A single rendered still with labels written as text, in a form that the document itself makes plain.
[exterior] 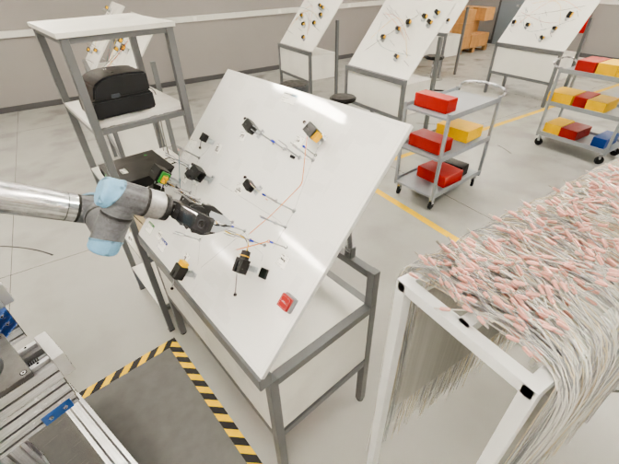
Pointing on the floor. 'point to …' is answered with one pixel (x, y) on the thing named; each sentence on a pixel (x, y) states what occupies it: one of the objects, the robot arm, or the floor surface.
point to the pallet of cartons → (473, 28)
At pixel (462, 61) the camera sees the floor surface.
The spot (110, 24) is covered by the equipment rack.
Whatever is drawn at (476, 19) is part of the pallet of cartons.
